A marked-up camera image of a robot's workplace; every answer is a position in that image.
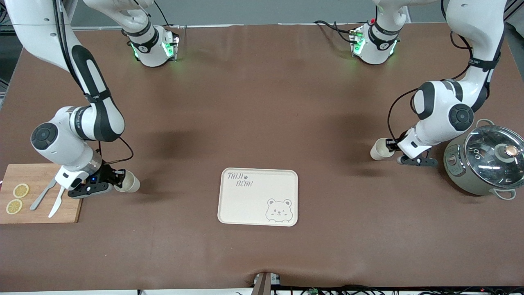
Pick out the white IKEA cup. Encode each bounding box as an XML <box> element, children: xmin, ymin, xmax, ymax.
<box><xmin>114</xmin><ymin>170</ymin><xmax>140</xmax><ymax>193</ymax></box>
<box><xmin>370</xmin><ymin>138</ymin><xmax>395</xmax><ymax>161</ymax></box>

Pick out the white plastic knife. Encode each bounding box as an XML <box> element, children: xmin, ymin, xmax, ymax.
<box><xmin>48</xmin><ymin>184</ymin><xmax>67</xmax><ymax>218</ymax></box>

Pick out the grey plastic knife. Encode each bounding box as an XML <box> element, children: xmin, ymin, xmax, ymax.
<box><xmin>29</xmin><ymin>177</ymin><xmax>58</xmax><ymax>211</ymax></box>

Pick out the bamboo cutting board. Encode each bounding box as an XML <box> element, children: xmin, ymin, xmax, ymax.
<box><xmin>0</xmin><ymin>163</ymin><xmax>90</xmax><ymax>224</ymax></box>

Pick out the green cooking pot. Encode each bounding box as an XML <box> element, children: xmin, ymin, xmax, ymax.
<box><xmin>443</xmin><ymin>119</ymin><xmax>524</xmax><ymax>200</ymax></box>

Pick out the glass pot lid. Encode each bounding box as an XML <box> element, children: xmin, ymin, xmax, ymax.
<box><xmin>464</xmin><ymin>125</ymin><xmax>524</xmax><ymax>190</ymax></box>

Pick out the brown table mat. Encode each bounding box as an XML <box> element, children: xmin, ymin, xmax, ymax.
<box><xmin>0</xmin><ymin>23</ymin><xmax>524</xmax><ymax>292</ymax></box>

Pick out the cream bear print tray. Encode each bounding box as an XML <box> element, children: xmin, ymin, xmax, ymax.
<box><xmin>217</xmin><ymin>168</ymin><xmax>299</xmax><ymax>227</ymax></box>

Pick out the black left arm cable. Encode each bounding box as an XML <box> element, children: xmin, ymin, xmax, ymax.
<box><xmin>387</xmin><ymin>0</ymin><xmax>492</xmax><ymax>142</ymax></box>

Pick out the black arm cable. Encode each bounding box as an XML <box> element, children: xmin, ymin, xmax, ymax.
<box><xmin>387</xmin><ymin>0</ymin><xmax>492</xmax><ymax>142</ymax></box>
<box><xmin>52</xmin><ymin>0</ymin><xmax>134</xmax><ymax>164</ymax></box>

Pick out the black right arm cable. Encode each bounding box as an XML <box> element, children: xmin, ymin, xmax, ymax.
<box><xmin>52</xmin><ymin>0</ymin><xmax>134</xmax><ymax>164</ymax></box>

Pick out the green lit connector bracket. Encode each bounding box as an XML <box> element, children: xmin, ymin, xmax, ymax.
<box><xmin>350</xmin><ymin>27</ymin><xmax>366</xmax><ymax>56</ymax></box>
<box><xmin>163</xmin><ymin>35</ymin><xmax>179</xmax><ymax>62</ymax></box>

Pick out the black base cable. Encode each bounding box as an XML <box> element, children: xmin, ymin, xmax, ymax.
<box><xmin>314</xmin><ymin>20</ymin><xmax>357</xmax><ymax>43</ymax></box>
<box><xmin>152</xmin><ymin>0</ymin><xmax>171</xmax><ymax>27</ymax></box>

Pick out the aluminium frame post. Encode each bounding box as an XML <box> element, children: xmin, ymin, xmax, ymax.
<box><xmin>504</xmin><ymin>0</ymin><xmax>524</xmax><ymax>32</ymax></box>
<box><xmin>0</xmin><ymin>0</ymin><xmax>17</xmax><ymax>37</ymax></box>

